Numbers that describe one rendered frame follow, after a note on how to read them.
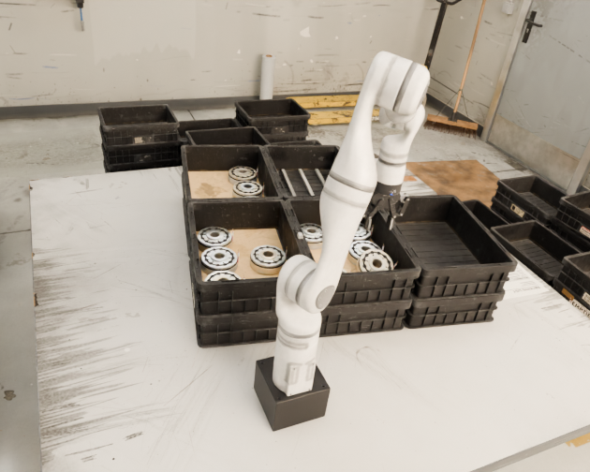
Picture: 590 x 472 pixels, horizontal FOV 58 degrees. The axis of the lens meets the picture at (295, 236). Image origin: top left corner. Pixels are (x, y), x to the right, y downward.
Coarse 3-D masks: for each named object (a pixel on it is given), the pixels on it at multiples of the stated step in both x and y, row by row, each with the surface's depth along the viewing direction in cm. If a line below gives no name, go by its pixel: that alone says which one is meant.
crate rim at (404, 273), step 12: (288, 204) 164; (384, 216) 164; (300, 228) 154; (396, 240) 154; (408, 252) 149; (348, 276) 137; (360, 276) 138; (372, 276) 139; (384, 276) 140; (396, 276) 141; (408, 276) 142
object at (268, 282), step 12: (192, 204) 158; (204, 204) 160; (192, 216) 155; (288, 216) 158; (192, 228) 148; (192, 240) 143; (300, 240) 148; (192, 252) 142; (300, 252) 144; (204, 288) 129; (216, 288) 130; (228, 288) 130; (240, 288) 131; (252, 288) 132
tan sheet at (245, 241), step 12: (240, 240) 163; (252, 240) 164; (264, 240) 164; (276, 240) 165; (240, 252) 158; (240, 264) 153; (204, 276) 147; (240, 276) 148; (252, 276) 149; (264, 276) 149; (276, 276) 150
